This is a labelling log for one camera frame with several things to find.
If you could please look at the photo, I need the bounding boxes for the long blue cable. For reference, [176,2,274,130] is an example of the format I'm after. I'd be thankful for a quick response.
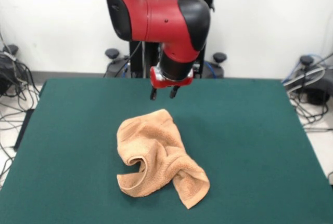
[281,52,333,84]

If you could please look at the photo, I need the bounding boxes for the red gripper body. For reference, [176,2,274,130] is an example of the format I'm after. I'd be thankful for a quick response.
[149,65,195,89]

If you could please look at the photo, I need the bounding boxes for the black cable tangle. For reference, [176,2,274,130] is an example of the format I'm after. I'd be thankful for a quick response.
[0,60,40,183]
[286,88,332,133]

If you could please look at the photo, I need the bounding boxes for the black pedestal leg with knob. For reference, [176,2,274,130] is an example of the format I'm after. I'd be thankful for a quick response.
[286,55,333,106]
[199,52,226,78]
[0,44,19,96]
[103,48,131,78]

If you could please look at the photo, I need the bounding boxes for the peach terry towel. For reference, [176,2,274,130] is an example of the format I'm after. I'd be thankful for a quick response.
[116,108,210,210]

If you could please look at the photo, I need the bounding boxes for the dark green table cloth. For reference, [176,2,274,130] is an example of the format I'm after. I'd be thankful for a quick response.
[0,77,333,224]

